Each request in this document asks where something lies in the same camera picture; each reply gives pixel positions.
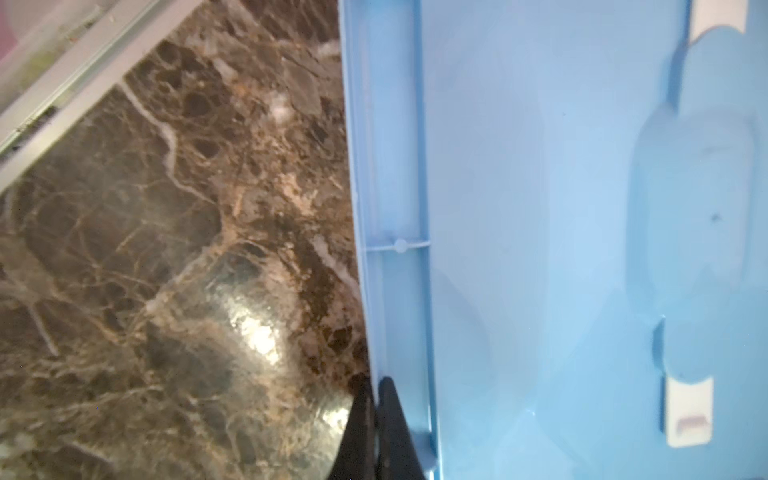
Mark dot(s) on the blue plastic bin lid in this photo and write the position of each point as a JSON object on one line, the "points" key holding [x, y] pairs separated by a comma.
{"points": [[560, 212]]}

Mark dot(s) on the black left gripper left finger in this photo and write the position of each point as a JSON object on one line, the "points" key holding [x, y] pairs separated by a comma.
{"points": [[355, 459]]}

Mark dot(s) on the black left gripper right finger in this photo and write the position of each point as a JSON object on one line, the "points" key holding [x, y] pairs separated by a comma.
{"points": [[397, 457]]}

